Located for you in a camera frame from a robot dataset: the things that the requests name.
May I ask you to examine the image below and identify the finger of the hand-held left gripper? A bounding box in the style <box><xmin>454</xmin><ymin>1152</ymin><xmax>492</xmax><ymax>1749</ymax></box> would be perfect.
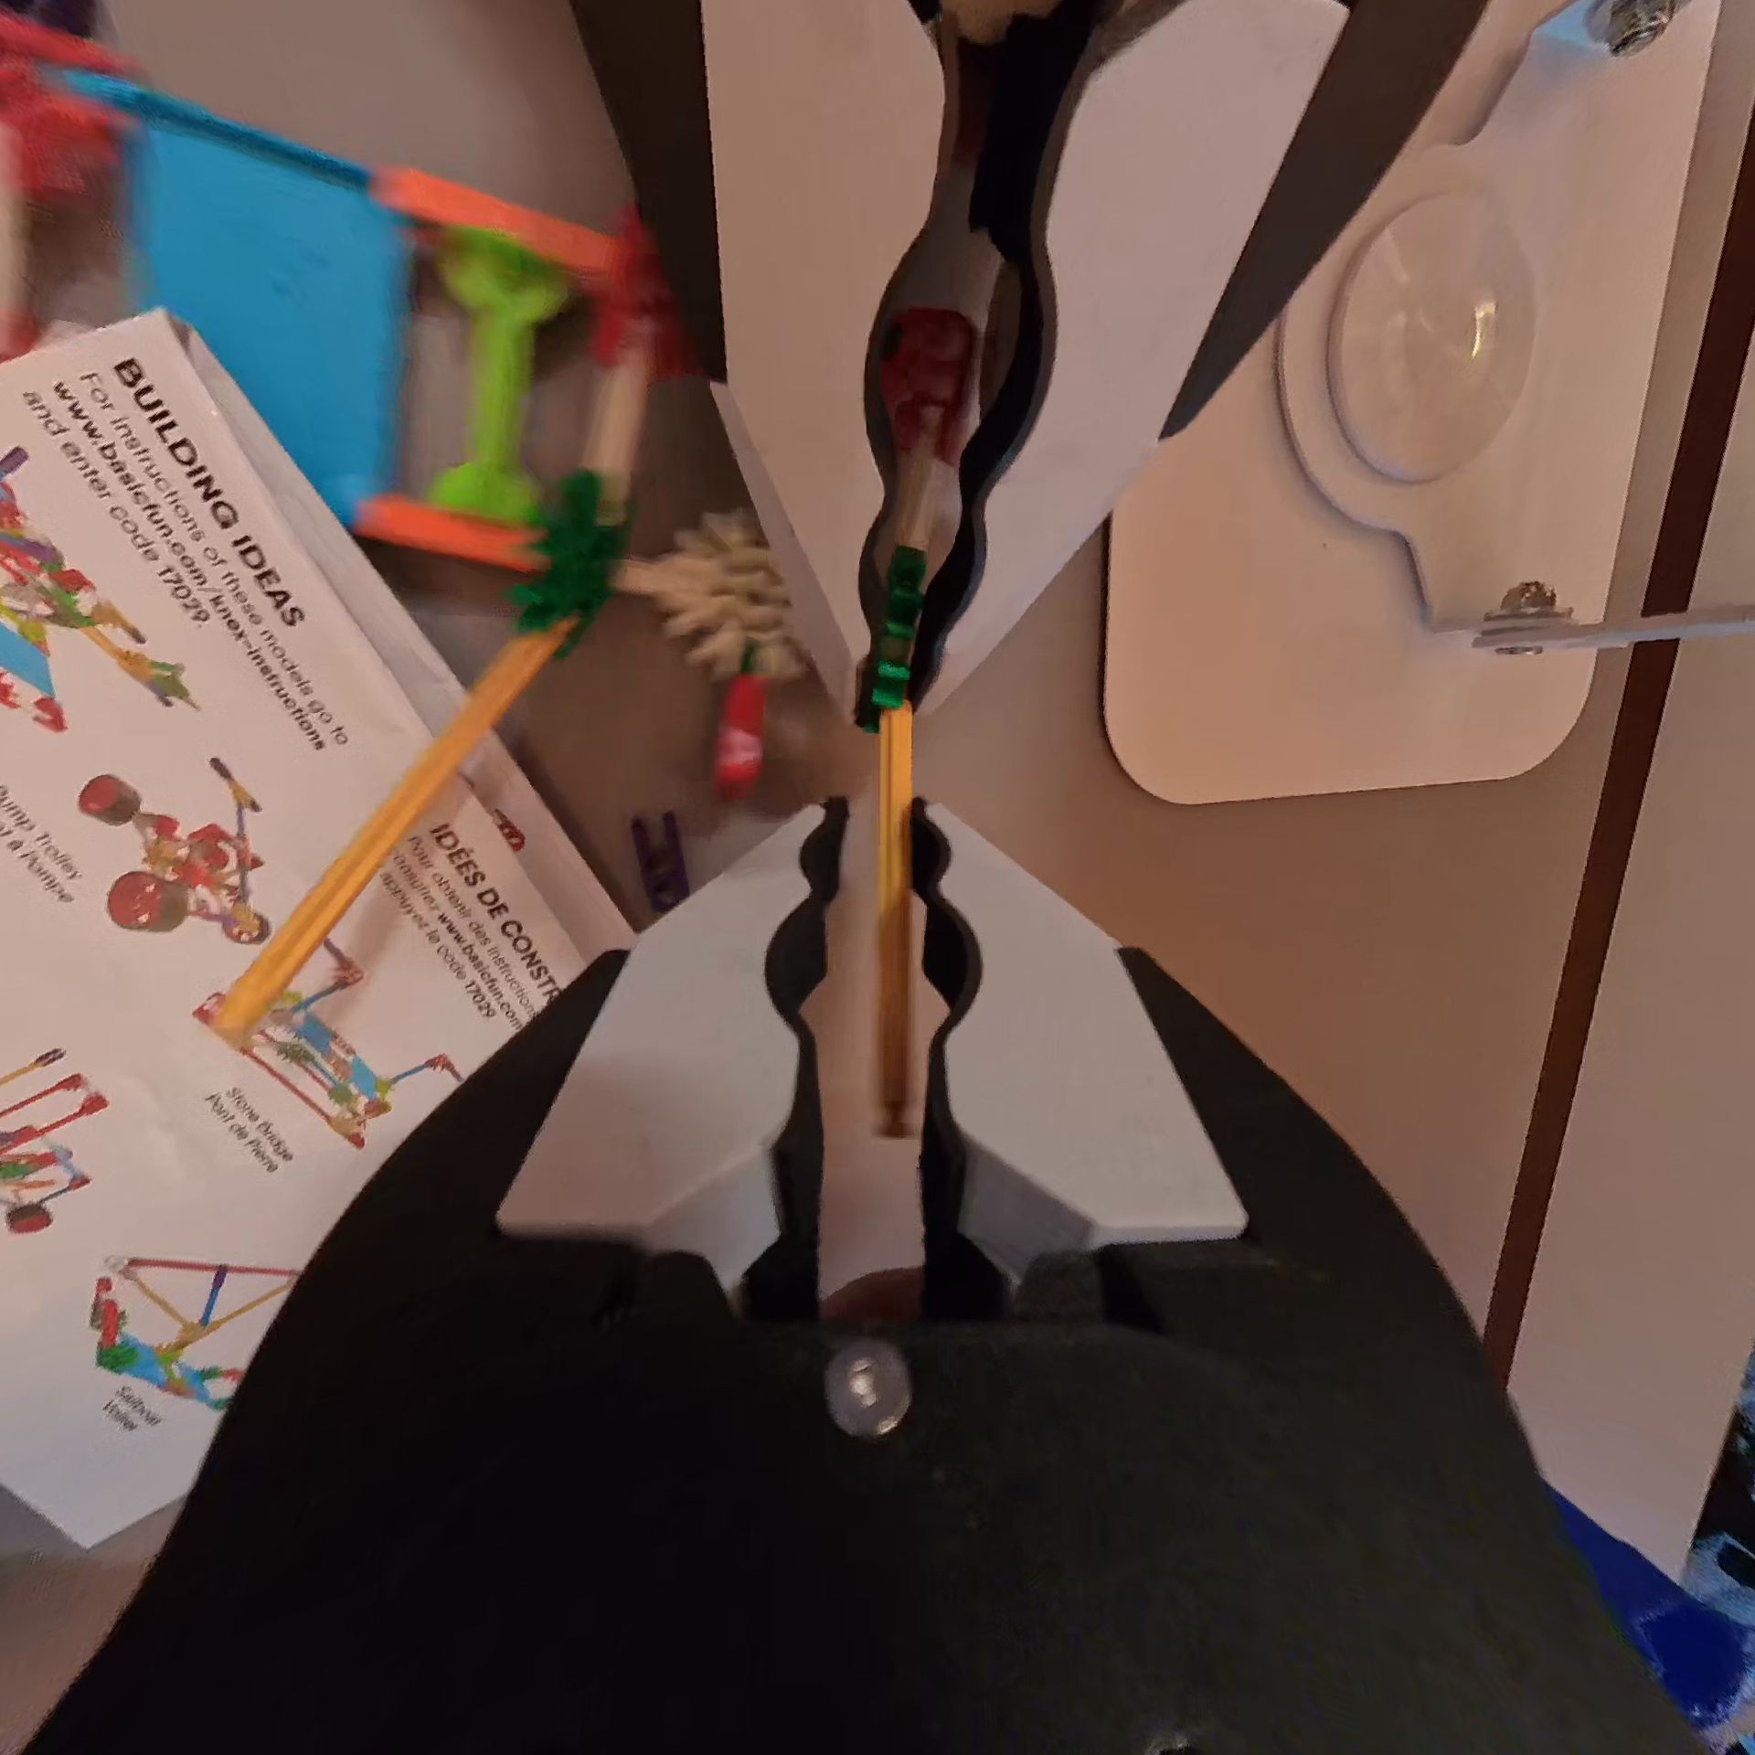
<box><xmin>700</xmin><ymin>0</ymin><xmax>951</xmax><ymax>718</ymax></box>
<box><xmin>906</xmin><ymin>0</ymin><xmax>1353</xmax><ymax>718</ymax></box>

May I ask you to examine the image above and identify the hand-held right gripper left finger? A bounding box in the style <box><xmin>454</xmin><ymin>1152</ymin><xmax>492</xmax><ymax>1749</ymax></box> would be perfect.
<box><xmin>497</xmin><ymin>799</ymin><xmax>853</xmax><ymax>1321</ymax></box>

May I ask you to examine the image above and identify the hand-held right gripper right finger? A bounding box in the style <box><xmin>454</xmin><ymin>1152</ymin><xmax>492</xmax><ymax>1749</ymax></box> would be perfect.
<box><xmin>906</xmin><ymin>799</ymin><xmax>1251</xmax><ymax>1321</ymax></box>

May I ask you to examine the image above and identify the yellow plastic rod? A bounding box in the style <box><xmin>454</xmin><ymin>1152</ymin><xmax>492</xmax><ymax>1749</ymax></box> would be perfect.
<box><xmin>873</xmin><ymin>696</ymin><xmax>918</xmax><ymax>1144</ymax></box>
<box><xmin>201</xmin><ymin>615</ymin><xmax>584</xmax><ymax>1041</ymax></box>

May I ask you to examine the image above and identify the colourful construction toy model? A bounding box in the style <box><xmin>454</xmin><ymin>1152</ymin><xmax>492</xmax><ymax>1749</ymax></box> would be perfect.
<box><xmin>0</xmin><ymin>22</ymin><xmax>992</xmax><ymax>806</ymax></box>

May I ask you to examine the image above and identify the white tabbed booklet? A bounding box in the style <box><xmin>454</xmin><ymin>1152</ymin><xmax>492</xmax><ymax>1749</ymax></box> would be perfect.
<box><xmin>397</xmin><ymin>605</ymin><xmax>641</xmax><ymax>965</ymax></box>

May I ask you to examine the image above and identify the purple clip connector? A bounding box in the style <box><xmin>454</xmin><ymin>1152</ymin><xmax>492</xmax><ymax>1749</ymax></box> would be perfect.
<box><xmin>629</xmin><ymin>812</ymin><xmax>695</xmax><ymax>920</ymax></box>

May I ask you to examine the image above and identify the white metal stand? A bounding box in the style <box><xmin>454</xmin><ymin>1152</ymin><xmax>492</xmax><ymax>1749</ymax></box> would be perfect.
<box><xmin>1104</xmin><ymin>0</ymin><xmax>1755</xmax><ymax>810</ymax></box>

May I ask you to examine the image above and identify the toy instruction booklet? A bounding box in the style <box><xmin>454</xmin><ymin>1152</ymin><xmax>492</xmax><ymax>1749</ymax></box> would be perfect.
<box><xmin>0</xmin><ymin>312</ymin><xmax>635</xmax><ymax>1555</ymax></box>

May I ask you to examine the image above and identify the blue plastic bin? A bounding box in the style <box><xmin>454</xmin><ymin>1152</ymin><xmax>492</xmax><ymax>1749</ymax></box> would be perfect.
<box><xmin>1545</xmin><ymin>1483</ymin><xmax>1721</xmax><ymax>1755</ymax></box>

